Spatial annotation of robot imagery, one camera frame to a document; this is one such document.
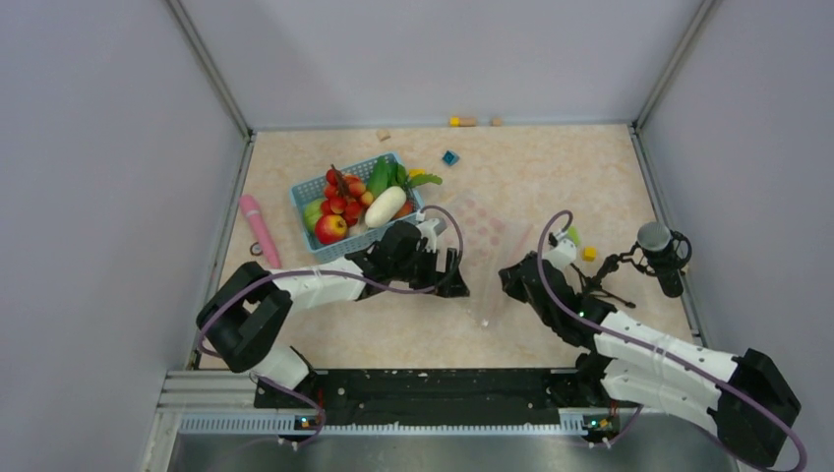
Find blue square block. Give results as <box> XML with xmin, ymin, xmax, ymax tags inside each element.
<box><xmin>442</xmin><ymin>150</ymin><xmax>459</xmax><ymax>166</ymax></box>

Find green block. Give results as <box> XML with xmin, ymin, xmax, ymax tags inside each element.
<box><xmin>567</xmin><ymin>226</ymin><xmax>581</xmax><ymax>247</ymax></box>

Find clear pink-dotted zip bag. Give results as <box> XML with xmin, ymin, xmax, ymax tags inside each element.
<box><xmin>447</xmin><ymin>191</ymin><xmax>531</xmax><ymax>329</ymax></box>

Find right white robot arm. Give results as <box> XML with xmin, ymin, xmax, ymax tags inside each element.
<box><xmin>499</xmin><ymin>253</ymin><xmax>807</xmax><ymax>470</ymax></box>

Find red peach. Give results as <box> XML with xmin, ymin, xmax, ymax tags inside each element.
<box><xmin>393</xmin><ymin>202</ymin><xmax>414</xmax><ymax>219</ymax></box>

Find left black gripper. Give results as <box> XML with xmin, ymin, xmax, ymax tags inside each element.
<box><xmin>391</xmin><ymin>244</ymin><xmax>469</xmax><ymax>298</ymax></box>

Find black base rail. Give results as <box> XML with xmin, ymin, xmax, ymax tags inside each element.
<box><xmin>254</xmin><ymin>368</ymin><xmax>622</xmax><ymax>443</ymax></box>

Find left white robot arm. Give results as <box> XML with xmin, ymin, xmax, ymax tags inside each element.
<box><xmin>196</xmin><ymin>218</ymin><xmax>470</xmax><ymax>407</ymax></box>

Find red yellow apple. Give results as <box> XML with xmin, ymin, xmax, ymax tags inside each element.
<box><xmin>314</xmin><ymin>214</ymin><xmax>349</xmax><ymax>245</ymax></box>

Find green apple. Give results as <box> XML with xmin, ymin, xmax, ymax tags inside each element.
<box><xmin>302</xmin><ymin>198</ymin><xmax>327</xmax><ymax>233</ymax></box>

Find red cherry bunch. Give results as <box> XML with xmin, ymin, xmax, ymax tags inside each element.
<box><xmin>319</xmin><ymin>165</ymin><xmax>375</xmax><ymax>227</ymax></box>

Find pink cylindrical bottle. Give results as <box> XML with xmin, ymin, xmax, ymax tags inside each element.
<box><xmin>239</xmin><ymin>194</ymin><xmax>281</xmax><ymax>268</ymax></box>

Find light blue plastic basket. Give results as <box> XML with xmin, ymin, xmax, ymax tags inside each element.
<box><xmin>289</xmin><ymin>151</ymin><xmax>404</xmax><ymax>263</ymax></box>

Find black microphone on stand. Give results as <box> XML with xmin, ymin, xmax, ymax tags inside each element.
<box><xmin>571</xmin><ymin>221</ymin><xmax>692</xmax><ymax>309</ymax></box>

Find yellow cube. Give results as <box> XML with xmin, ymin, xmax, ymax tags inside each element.
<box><xmin>581</xmin><ymin>246</ymin><xmax>598</xmax><ymax>262</ymax></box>

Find green leafy vegetable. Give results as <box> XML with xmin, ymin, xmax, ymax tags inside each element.
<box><xmin>367</xmin><ymin>155</ymin><xmax>443</xmax><ymax>197</ymax></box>

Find white radish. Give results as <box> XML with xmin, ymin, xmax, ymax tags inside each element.
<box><xmin>364</xmin><ymin>186</ymin><xmax>407</xmax><ymax>229</ymax></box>

